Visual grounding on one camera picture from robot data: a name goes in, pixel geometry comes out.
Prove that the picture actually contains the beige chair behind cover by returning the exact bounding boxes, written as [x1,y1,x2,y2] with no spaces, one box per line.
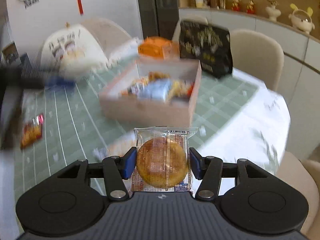
[81,17,132,57]

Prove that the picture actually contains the orange cardboard box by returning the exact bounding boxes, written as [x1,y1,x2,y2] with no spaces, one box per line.
[138,36,180,60]

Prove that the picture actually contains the beige chair right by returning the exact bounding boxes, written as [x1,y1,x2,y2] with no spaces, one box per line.
[230,29,284,92]

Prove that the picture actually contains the green grid tablecloth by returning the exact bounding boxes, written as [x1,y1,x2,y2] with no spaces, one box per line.
[14,64,291,197]

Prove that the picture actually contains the red gold figurine right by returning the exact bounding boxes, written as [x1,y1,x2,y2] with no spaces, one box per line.
[246,0,255,15]

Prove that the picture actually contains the cream cartoon food cover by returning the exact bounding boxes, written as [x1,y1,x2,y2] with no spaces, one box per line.
[40,24,108,79]

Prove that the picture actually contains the white yellow bunny figurine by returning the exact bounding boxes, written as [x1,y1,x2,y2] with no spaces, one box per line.
[289,3,315,34]

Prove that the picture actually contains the red gold figurine left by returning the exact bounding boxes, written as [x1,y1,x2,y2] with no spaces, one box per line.
[232,0,241,11]

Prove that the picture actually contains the red foil meat snack pouch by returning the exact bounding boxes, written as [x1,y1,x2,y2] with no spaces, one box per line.
[20,113,44,150]

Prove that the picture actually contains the pink open gift box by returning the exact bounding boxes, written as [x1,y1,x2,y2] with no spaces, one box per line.
[99,58,202,127]

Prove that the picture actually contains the round pastry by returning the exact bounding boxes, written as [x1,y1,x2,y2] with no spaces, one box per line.
[131,127,197,192]

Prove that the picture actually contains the red gold figurine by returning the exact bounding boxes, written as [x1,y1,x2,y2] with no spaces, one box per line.
[232,0,241,11]
[246,0,255,15]

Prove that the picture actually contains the black plum snack bag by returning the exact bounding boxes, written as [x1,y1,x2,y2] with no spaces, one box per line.
[179,20,233,79]

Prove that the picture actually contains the white vase figurine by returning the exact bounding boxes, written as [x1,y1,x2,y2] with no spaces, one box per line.
[265,0,281,22]

